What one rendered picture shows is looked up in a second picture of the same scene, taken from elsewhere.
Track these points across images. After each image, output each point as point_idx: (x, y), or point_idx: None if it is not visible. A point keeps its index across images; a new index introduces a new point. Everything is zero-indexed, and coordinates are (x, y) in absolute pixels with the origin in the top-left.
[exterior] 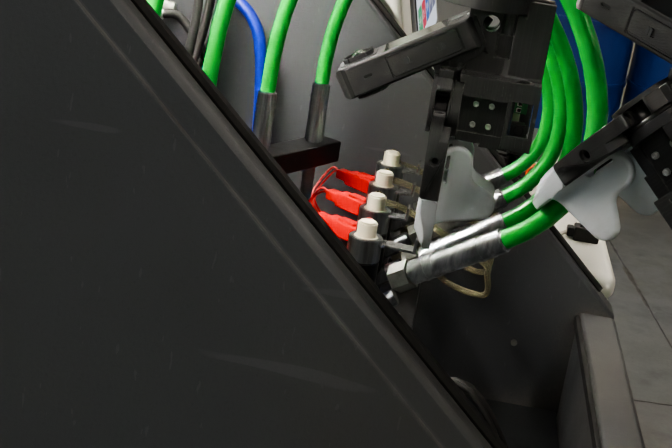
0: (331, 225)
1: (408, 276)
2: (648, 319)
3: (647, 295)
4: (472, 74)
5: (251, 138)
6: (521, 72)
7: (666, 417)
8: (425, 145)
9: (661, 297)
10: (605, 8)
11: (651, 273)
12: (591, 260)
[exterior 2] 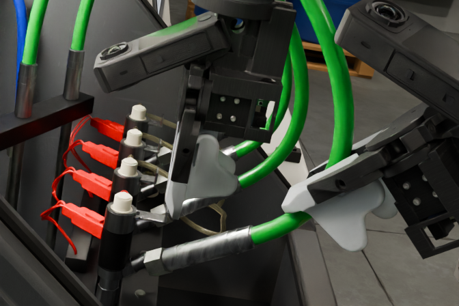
0: (89, 184)
1: (164, 264)
2: (306, 160)
3: (304, 141)
4: (220, 72)
5: (9, 218)
6: (263, 70)
7: (321, 233)
8: (165, 95)
9: (314, 143)
10: (365, 47)
11: (307, 125)
12: (296, 179)
